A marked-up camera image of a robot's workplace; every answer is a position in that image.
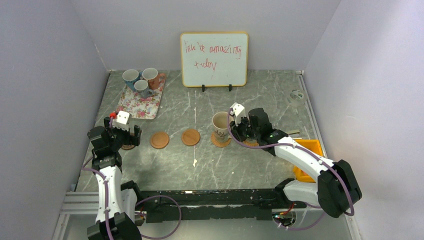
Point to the teal blue mug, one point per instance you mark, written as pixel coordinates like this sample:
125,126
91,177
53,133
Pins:
130,77

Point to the orange floral mug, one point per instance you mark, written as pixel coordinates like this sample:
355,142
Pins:
153,77

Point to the green white stapler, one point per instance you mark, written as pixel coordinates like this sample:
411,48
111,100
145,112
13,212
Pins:
295,134

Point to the small light blue mug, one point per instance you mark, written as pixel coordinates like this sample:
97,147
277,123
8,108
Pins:
142,88

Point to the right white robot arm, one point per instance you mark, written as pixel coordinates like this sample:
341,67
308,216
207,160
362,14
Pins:
334,188

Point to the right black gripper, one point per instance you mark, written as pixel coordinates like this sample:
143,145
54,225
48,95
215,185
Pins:
236,130

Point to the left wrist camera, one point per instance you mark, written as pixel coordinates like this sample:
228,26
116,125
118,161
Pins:
120,120

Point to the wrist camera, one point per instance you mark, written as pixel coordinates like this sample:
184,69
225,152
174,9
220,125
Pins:
237,112
120,120

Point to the yellow framed whiteboard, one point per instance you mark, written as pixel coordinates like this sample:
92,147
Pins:
214,59

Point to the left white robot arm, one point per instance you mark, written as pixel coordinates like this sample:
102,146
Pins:
115,218

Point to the black whiteboard stand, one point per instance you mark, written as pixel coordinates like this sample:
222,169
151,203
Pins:
229,87

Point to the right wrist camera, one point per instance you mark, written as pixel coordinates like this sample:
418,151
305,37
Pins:
237,112

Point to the light wooden coaster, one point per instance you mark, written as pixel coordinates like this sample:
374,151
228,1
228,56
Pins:
159,140
190,137

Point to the dark walnut wooden coaster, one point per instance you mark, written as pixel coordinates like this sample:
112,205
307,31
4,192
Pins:
127,146

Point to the clear tape roll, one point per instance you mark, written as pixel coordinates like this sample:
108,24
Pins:
296,97

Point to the yellow orange object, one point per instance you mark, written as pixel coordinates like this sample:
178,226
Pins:
313,145

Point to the floral serving tray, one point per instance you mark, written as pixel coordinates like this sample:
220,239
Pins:
141,108

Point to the woven rattan coaster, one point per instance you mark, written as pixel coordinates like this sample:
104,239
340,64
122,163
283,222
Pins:
220,144
251,143

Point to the cream coral pattern mug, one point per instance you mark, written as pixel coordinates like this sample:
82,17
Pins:
220,126

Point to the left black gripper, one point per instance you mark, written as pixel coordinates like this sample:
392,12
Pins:
129,139

